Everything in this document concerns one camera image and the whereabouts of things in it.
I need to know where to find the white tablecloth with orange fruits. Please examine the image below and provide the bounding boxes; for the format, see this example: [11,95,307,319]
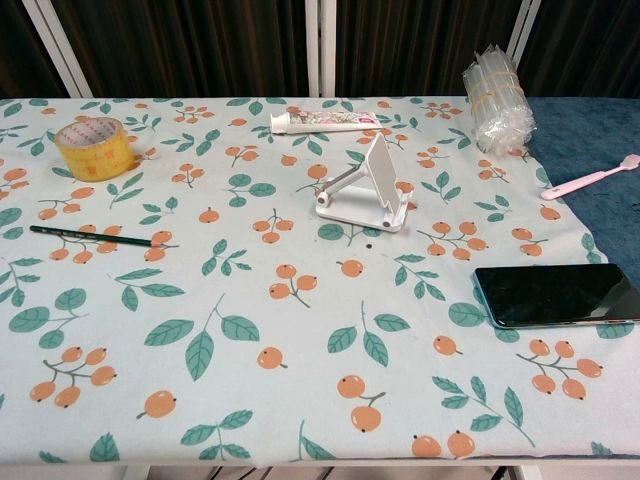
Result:
[0,95,640,464]

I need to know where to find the white folding phone stand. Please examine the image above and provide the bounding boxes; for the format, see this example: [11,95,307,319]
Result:
[314,132,415,234]

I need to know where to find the pink toothbrush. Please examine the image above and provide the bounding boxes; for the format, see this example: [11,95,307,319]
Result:
[540,154,640,202]

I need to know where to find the blue felt table mat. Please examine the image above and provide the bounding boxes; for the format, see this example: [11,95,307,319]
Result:
[518,94,640,314]

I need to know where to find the dark green pencil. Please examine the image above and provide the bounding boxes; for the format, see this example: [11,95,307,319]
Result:
[28,224,180,250]

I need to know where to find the black smartphone with teal frame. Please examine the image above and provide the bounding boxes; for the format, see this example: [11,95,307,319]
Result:
[473,262,640,330]

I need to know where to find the dark brown pleated curtain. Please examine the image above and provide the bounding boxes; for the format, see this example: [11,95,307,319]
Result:
[516,0,640,99]
[334,0,522,98]
[53,0,309,99]
[0,0,69,100]

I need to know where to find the yellow packing tape roll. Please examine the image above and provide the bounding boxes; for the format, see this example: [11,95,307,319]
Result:
[53,115,138,182]

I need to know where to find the white floral toothpaste tube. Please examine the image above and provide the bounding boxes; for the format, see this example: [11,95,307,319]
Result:
[269,110,381,136]

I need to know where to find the white frame post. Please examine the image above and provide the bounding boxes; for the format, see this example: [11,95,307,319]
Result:
[506,0,544,57]
[21,0,94,99]
[304,0,338,98]

